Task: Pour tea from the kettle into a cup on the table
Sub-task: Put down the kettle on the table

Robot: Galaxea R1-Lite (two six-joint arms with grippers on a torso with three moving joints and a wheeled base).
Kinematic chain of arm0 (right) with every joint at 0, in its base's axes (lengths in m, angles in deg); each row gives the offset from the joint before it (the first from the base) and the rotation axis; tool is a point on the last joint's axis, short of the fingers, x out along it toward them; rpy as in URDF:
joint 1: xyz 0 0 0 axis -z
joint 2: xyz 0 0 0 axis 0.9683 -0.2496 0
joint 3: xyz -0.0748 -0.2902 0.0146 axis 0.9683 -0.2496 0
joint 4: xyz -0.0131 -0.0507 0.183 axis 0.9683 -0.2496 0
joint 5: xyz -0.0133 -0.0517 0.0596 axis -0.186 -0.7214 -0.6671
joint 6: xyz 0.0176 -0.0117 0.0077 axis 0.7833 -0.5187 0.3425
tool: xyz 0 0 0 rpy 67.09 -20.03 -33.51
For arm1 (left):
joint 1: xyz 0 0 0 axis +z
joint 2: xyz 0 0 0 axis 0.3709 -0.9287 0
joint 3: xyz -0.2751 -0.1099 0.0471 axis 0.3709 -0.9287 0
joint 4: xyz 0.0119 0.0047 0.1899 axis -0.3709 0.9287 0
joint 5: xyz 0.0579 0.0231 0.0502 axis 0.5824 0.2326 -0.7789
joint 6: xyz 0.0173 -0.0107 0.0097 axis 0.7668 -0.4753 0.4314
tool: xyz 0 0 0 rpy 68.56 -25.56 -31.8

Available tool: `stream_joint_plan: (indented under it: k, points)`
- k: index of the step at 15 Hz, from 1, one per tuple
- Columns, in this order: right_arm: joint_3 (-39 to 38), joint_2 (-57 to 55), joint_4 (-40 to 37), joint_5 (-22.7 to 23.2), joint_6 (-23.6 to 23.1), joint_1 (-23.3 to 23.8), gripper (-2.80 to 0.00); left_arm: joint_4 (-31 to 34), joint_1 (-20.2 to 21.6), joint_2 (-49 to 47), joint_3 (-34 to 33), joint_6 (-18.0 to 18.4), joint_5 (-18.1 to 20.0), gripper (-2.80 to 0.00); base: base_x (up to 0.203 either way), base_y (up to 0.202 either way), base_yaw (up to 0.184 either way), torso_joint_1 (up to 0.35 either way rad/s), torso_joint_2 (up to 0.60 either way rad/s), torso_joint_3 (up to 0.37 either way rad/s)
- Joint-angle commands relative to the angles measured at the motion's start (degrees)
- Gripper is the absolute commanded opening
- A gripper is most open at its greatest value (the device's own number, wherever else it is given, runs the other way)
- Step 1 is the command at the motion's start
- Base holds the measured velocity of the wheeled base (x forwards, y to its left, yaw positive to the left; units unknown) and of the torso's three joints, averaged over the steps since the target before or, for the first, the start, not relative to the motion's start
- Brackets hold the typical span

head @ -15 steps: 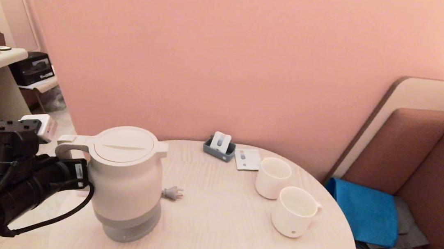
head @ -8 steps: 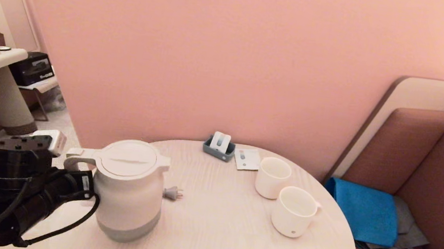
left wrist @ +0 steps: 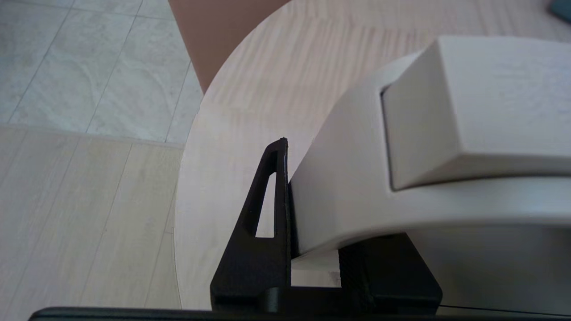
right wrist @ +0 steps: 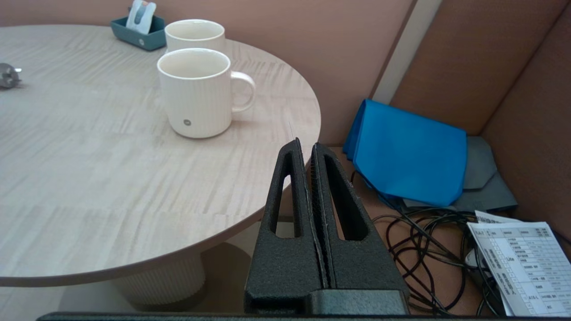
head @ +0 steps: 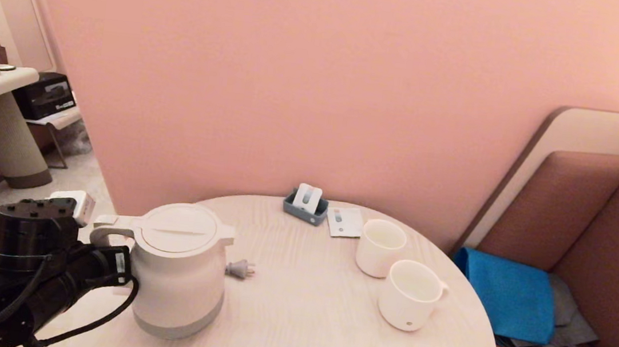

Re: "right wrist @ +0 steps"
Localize grey folded cloth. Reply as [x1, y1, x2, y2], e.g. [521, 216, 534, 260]
[401, 136, 520, 213]

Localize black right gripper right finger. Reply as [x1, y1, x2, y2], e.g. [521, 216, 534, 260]
[310, 142, 410, 293]

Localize teal sachet holder tray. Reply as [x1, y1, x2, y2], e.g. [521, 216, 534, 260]
[110, 16, 167, 51]

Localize blue folded cloth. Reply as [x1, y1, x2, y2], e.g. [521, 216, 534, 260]
[342, 98, 468, 208]

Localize white tea sachet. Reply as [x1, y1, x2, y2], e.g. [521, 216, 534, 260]
[141, 2, 157, 35]

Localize white ribbed table pedestal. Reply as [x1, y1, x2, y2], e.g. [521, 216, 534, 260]
[112, 251, 207, 309]

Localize grey power plug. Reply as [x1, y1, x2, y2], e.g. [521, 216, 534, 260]
[0, 62, 22, 89]

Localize plain white ribbed mug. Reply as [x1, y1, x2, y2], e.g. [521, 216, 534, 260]
[164, 18, 226, 54]

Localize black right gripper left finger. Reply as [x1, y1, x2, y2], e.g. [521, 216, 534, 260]
[244, 138, 329, 313]

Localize black tangled cables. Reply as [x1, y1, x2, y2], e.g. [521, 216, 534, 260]
[352, 169, 571, 318]

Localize white ribbed mug with logo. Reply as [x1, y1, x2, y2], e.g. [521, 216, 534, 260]
[157, 47, 257, 139]

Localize white blue card holder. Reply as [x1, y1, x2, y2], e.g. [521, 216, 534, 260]
[125, 0, 145, 32]

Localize printed white paper sheet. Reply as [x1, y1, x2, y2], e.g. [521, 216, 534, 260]
[467, 210, 571, 318]

